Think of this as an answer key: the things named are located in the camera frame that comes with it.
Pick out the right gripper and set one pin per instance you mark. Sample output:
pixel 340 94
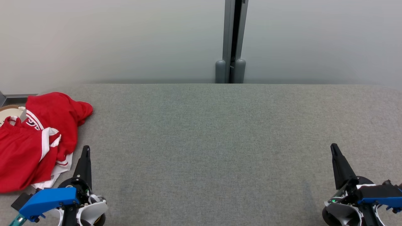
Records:
pixel 342 212

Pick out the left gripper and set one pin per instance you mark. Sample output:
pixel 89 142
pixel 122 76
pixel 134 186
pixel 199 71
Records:
pixel 94 210

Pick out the red white-sleeved t-shirt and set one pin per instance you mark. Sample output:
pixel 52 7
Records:
pixel 59 110

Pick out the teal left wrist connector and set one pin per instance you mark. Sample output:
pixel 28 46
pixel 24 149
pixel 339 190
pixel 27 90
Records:
pixel 16 220

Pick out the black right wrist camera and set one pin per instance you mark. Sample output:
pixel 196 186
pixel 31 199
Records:
pixel 381 190

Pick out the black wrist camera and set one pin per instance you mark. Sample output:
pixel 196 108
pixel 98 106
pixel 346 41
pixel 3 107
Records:
pixel 381 190
pixel 21 201

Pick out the blue left wrist camera bracket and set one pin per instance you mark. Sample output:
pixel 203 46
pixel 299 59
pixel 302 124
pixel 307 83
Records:
pixel 50 199

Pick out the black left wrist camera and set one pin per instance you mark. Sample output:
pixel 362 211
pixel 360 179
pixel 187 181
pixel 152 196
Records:
pixel 21 201

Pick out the grey cylinder post foot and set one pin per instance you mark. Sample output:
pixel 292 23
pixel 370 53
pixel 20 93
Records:
pixel 240 71
pixel 220 72

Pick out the grey metal partition post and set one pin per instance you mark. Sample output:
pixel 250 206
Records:
pixel 228 31

